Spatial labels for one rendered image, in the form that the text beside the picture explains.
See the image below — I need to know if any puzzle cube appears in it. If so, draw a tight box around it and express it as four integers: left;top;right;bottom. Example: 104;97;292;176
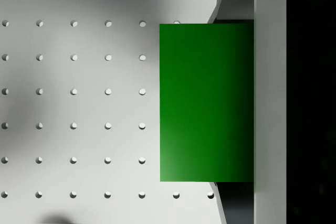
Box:
159;23;255;183

